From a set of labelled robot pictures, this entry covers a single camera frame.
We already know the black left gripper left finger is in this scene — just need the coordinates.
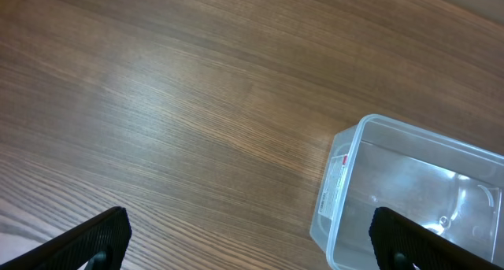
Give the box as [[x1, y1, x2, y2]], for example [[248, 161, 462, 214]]
[[1, 206, 132, 270]]

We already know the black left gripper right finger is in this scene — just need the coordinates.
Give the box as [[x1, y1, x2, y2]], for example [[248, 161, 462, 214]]
[[369, 207, 503, 270]]

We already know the clear plastic container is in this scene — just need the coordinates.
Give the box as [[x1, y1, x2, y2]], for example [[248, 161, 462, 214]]
[[310, 114, 503, 269]]

